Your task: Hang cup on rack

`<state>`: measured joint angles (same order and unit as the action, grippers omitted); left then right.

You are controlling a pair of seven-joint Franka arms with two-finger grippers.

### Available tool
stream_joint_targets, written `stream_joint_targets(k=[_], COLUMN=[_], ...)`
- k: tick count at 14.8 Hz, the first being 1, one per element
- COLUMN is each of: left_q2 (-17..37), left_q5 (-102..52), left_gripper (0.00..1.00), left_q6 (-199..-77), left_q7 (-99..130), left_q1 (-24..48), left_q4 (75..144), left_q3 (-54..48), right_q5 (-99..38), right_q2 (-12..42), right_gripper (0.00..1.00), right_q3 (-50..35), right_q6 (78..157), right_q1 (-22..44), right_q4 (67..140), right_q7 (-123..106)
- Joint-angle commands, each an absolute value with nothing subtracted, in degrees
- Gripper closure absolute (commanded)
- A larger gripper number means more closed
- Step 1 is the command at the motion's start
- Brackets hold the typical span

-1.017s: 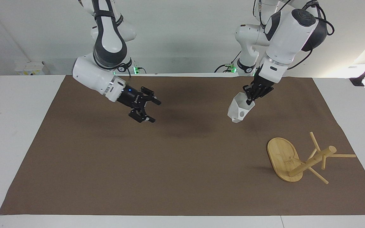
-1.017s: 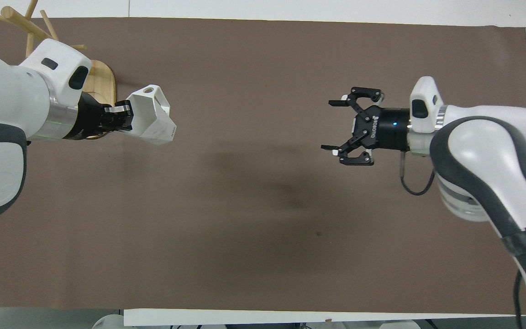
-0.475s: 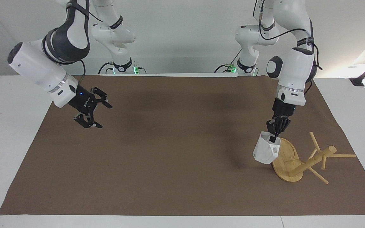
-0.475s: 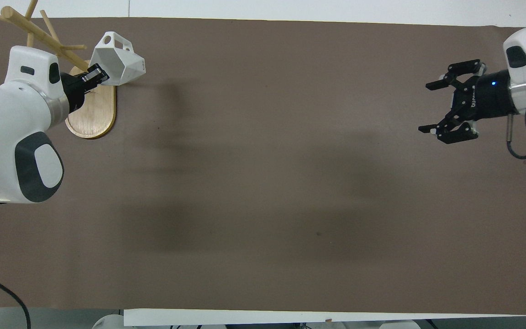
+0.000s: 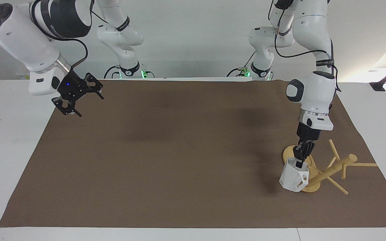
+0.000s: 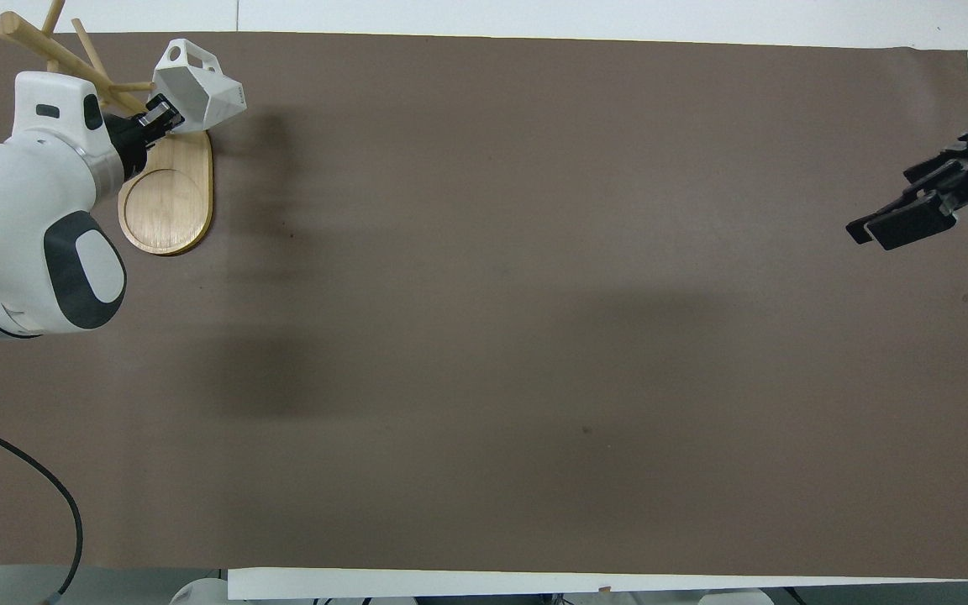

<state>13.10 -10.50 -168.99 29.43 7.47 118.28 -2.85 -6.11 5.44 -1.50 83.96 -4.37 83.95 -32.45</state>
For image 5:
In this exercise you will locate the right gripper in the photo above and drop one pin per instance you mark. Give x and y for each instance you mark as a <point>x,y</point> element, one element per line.
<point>71,85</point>

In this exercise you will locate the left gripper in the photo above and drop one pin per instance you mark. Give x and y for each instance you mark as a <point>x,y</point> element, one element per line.
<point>307,134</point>

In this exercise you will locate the white faceted cup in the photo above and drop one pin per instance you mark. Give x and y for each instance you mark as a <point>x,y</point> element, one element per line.
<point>292,177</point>

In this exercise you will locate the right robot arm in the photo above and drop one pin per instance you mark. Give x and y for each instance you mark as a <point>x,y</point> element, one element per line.
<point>18,40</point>

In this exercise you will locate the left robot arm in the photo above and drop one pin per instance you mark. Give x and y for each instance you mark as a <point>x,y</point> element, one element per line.
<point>313,90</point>

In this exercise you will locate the wooden cup rack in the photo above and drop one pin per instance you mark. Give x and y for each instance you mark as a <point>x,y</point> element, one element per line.
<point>332,169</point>

